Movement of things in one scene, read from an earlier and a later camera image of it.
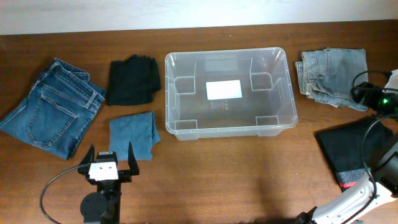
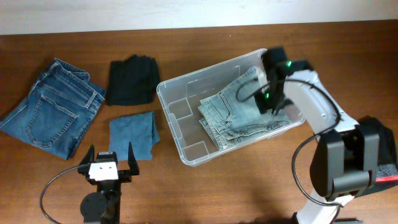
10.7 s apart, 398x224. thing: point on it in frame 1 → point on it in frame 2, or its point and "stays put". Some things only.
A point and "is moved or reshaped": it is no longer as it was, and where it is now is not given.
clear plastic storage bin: (228, 93) is moved or reshaped
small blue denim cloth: (139, 130) stays put
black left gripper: (124, 177) stays put
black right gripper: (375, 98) → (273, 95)
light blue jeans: (328, 76) → (233, 113)
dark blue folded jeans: (63, 104) stays put
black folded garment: (133, 81) stays put
